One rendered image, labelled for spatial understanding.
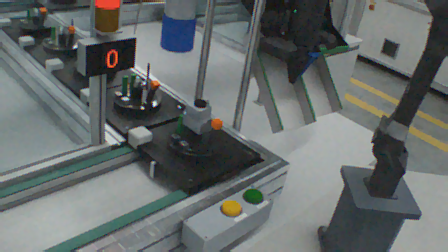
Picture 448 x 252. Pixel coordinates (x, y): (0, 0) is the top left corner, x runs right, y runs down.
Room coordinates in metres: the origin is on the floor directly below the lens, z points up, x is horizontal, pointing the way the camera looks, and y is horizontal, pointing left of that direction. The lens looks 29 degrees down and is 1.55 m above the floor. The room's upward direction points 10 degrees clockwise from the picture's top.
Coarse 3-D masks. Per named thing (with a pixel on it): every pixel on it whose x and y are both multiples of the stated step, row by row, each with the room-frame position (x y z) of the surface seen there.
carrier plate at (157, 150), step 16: (160, 128) 0.93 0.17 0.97; (144, 144) 0.85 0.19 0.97; (160, 144) 0.86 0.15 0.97; (224, 144) 0.91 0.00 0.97; (240, 144) 0.93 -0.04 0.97; (160, 160) 0.79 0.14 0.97; (176, 160) 0.81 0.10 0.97; (224, 160) 0.84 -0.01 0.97; (240, 160) 0.85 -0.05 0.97; (256, 160) 0.89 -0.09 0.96; (176, 176) 0.75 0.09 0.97; (192, 176) 0.76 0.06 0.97; (208, 176) 0.77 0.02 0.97; (192, 192) 0.72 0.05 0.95
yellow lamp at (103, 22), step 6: (96, 6) 0.80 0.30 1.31; (96, 12) 0.79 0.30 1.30; (102, 12) 0.79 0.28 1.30; (108, 12) 0.79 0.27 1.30; (114, 12) 0.80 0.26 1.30; (96, 18) 0.79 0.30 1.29; (102, 18) 0.79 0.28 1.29; (108, 18) 0.79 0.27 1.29; (114, 18) 0.80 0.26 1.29; (96, 24) 0.79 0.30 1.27; (102, 24) 0.79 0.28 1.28; (108, 24) 0.79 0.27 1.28; (114, 24) 0.80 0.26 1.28; (96, 30) 0.79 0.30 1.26; (102, 30) 0.79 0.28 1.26; (108, 30) 0.79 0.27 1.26; (114, 30) 0.80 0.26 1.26
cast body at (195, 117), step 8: (192, 104) 0.88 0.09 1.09; (200, 104) 0.87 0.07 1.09; (184, 112) 0.90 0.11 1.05; (192, 112) 0.87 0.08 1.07; (200, 112) 0.86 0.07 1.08; (208, 112) 0.88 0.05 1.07; (184, 120) 0.88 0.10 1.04; (192, 120) 0.86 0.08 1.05; (200, 120) 0.86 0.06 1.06; (192, 128) 0.86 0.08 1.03; (200, 128) 0.85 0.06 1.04; (208, 128) 0.87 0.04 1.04
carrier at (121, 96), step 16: (144, 80) 1.20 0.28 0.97; (112, 96) 1.03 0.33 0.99; (128, 96) 1.04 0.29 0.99; (144, 96) 1.06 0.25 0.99; (160, 96) 1.07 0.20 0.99; (112, 112) 0.97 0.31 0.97; (128, 112) 0.98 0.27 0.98; (144, 112) 0.99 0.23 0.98; (160, 112) 1.02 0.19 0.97; (176, 112) 1.03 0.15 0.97; (128, 128) 0.91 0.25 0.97
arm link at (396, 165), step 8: (384, 144) 0.68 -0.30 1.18; (384, 152) 0.67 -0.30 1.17; (392, 152) 0.67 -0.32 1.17; (408, 152) 0.73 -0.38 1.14; (384, 160) 0.67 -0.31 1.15; (392, 160) 0.67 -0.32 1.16; (400, 160) 0.67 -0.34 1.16; (384, 168) 0.67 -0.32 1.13; (392, 168) 0.66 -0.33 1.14; (400, 168) 0.66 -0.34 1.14; (392, 176) 0.66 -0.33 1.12; (400, 176) 0.66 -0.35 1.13
